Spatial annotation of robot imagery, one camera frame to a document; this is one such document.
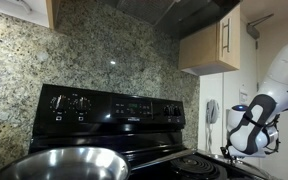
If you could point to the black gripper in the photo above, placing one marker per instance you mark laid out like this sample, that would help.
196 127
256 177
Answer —
225 151

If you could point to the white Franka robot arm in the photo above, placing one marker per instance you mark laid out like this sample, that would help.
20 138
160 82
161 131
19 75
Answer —
284 76

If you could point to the stainless steel frying pan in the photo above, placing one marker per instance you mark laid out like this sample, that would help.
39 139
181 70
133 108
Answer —
67 165

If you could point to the large black coil burner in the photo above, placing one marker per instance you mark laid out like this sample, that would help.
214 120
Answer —
194 165

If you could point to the white paper notice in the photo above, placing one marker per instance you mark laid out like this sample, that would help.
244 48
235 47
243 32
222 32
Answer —
243 95

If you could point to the white door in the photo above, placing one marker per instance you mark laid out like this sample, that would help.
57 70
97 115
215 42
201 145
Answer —
232 90

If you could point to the black stove knob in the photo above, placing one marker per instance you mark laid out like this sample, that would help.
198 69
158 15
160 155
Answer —
167 110
81 104
58 103
176 111

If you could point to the stove digital control display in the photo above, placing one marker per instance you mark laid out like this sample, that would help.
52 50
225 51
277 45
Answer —
131 107

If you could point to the black electric stove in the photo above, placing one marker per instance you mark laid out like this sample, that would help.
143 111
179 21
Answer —
117 133

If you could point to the metal door closer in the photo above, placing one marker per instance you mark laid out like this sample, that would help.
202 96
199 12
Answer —
252 31

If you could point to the dark range hood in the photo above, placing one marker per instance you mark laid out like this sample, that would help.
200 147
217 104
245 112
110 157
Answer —
184 15

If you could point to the grey wall phone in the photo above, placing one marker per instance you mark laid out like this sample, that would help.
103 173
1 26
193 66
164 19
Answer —
212 110

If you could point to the light wood wall cabinet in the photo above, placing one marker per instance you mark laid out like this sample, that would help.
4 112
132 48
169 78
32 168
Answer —
200 48

